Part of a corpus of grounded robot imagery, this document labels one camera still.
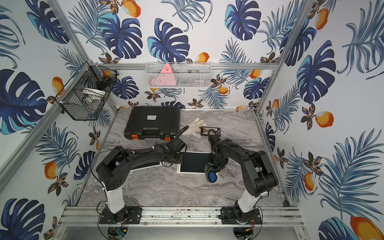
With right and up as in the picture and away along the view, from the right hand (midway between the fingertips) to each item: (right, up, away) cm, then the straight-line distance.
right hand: (211, 167), depth 91 cm
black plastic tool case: (-39, +27, +16) cm, 50 cm away
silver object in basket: (-67, +40, -9) cm, 78 cm away
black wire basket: (-75, +57, +6) cm, 94 cm away
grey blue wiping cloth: (-1, -1, -6) cm, 7 cm away
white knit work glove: (-11, +24, +16) cm, 31 cm away
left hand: (-19, +4, +4) cm, 20 cm away
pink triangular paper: (-27, +54, 0) cm, 61 cm away
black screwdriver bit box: (0, +21, +16) cm, 27 cm away
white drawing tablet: (-32, -1, 0) cm, 32 cm away
